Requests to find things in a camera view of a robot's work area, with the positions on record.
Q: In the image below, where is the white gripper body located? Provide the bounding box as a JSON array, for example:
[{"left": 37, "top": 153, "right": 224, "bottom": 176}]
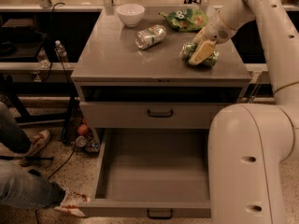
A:
[{"left": 205, "top": 11, "right": 236, "bottom": 44}]

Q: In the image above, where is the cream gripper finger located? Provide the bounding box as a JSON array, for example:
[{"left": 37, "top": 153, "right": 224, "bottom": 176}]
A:
[
  {"left": 192, "top": 27, "right": 206, "bottom": 44},
  {"left": 188, "top": 40, "right": 216, "bottom": 65}
]

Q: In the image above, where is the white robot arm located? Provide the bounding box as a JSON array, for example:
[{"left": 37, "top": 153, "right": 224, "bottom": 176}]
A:
[{"left": 189, "top": 0, "right": 299, "bottom": 224}]

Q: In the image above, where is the silver green soda can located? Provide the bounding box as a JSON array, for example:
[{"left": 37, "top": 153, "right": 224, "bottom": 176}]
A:
[{"left": 135, "top": 25, "right": 166, "bottom": 49}]

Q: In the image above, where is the grey drawer cabinet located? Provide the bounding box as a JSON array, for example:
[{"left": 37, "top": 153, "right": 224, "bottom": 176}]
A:
[{"left": 72, "top": 7, "right": 249, "bottom": 140}]

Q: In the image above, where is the closed grey middle drawer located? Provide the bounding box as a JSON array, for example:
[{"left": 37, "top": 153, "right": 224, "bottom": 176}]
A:
[{"left": 79, "top": 102, "right": 225, "bottom": 129}]

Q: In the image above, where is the open grey bottom drawer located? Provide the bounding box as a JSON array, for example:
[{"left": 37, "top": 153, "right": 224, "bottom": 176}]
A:
[{"left": 80, "top": 129, "right": 210, "bottom": 219}]

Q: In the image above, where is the silver can on floor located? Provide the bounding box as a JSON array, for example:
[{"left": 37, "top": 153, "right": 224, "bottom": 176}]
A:
[{"left": 75, "top": 136, "right": 87, "bottom": 147}]

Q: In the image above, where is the green chip bag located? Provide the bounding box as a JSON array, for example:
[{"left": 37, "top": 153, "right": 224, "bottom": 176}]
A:
[{"left": 160, "top": 8, "right": 208, "bottom": 32}]

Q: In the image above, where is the white bowl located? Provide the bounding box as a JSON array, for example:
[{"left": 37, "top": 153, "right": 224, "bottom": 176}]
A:
[{"left": 116, "top": 4, "right": 145, "bottom": 27}]

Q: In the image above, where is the clear water bottle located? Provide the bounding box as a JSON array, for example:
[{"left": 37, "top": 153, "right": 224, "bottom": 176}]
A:
[
  {"left": 37, "top": 49, "right": 50, "bottom": 69},
  {"left": 55, "top": 40, "right": 69, "bottom": 64}
]

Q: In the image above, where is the orange fruit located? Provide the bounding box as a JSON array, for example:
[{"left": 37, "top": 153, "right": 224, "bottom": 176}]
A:
[{"left": 77, "top": 124, "right": 89, "bottom": 136}]

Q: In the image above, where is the black side table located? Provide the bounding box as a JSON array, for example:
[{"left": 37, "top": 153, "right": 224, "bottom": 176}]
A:
[{"left": 0, "top": 17, "right": 78, "bottom": 124}]

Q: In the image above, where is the white orange sneaker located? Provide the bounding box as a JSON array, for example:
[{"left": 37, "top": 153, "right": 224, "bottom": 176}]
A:
[
  {"left": 19, "top": 130, "right": 51, "bottom": 167},
  {"left": 54, "top": 189, "right": 90, "bottom": 217}
]

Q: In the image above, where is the person leg in jeans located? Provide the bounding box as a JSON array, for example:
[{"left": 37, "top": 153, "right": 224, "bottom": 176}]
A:
[
  {"left": 0, "top": 102, "right": 31, "bottom": 154},
  {"left": 0, "top": 160, "right": 65, "bottom": 209}
]

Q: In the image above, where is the black wire basket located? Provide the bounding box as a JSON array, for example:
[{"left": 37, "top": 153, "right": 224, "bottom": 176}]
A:
[{"left": 61, "top": 99, "right": 99, "bottom": 156}]

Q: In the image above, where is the black floor cable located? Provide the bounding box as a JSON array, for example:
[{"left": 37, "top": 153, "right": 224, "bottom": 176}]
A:
[{"left": 34, "top": 147, "right": 78, "bottom": 224}]

